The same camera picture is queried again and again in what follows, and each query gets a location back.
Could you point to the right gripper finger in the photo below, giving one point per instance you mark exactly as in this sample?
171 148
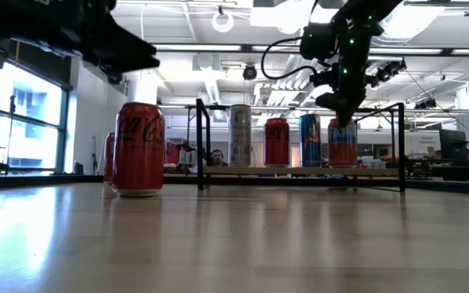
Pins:
326 101
346 116

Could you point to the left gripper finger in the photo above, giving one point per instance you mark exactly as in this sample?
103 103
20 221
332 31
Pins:
124 40
128 64

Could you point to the red Fanta strawberry can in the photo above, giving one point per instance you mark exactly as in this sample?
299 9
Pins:
342 146

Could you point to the blue silver slim can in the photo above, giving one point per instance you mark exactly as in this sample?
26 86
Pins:
310 142

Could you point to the white orange-print slim can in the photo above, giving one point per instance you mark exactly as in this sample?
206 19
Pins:
239 138

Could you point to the red Coca-Cola can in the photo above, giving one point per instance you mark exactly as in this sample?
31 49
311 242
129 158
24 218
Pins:
276 142
138 163

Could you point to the orange Fanta can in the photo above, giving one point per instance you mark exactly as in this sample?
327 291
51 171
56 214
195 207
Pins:
108 163

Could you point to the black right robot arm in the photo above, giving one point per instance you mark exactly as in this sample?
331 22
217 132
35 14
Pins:
358 36

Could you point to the round black ceiling fixture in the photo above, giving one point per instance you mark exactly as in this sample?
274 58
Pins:
249 72
115 79

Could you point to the long LED light bar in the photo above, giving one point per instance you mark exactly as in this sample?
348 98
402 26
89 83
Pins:
198 47

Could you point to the large glass window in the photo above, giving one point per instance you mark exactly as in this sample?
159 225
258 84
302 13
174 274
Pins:
31 122

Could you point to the black computer monitor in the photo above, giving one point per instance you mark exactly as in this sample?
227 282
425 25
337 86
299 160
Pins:
452 144

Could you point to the person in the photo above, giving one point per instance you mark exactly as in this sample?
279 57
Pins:
218 156

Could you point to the black desk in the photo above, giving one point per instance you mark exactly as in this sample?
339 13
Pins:
454 173

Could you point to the black camera on rail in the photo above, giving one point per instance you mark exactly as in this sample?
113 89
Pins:
389 71

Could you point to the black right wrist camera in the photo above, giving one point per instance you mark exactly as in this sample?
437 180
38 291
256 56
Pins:
318 40

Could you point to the small black ceiling camera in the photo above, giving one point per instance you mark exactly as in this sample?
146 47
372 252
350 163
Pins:
426 104

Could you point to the silver ventilation duct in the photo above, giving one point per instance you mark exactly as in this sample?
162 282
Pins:
413 20

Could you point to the black metal shelf frame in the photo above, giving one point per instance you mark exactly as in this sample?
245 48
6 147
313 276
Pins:
200 142

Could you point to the black aluminium rig frame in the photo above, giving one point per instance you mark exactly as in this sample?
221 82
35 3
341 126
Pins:
55 179

